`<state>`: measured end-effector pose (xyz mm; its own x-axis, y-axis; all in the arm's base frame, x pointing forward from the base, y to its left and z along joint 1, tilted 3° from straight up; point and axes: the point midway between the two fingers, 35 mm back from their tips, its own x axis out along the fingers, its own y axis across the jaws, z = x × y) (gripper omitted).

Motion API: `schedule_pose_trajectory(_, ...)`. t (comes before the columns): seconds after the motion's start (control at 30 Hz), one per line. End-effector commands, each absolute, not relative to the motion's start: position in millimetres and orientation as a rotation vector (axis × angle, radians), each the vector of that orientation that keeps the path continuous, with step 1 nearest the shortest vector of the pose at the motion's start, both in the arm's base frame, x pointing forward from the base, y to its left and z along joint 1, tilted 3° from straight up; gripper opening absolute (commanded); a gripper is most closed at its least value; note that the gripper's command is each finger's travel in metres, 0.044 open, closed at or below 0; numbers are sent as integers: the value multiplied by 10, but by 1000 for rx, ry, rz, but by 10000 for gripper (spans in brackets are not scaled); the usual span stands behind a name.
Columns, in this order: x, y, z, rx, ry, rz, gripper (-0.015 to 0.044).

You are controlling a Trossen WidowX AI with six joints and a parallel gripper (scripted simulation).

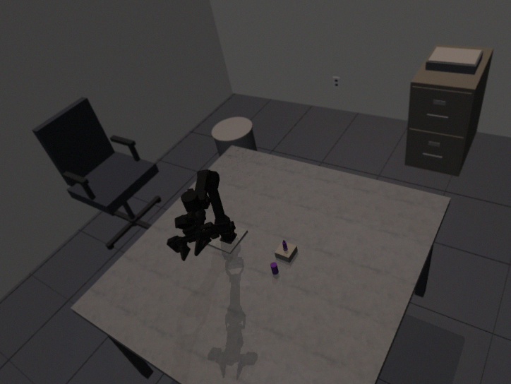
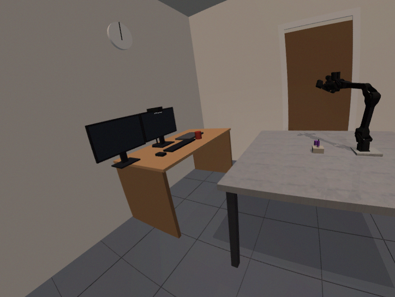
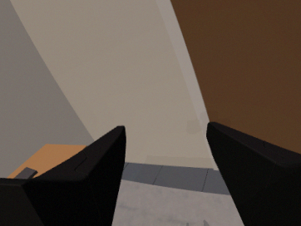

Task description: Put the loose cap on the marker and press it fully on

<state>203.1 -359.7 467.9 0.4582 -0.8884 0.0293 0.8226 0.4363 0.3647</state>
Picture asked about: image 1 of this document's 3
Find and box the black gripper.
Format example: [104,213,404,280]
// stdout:
[167,217,220,261]

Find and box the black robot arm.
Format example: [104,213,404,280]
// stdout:
[174,169,237,244]

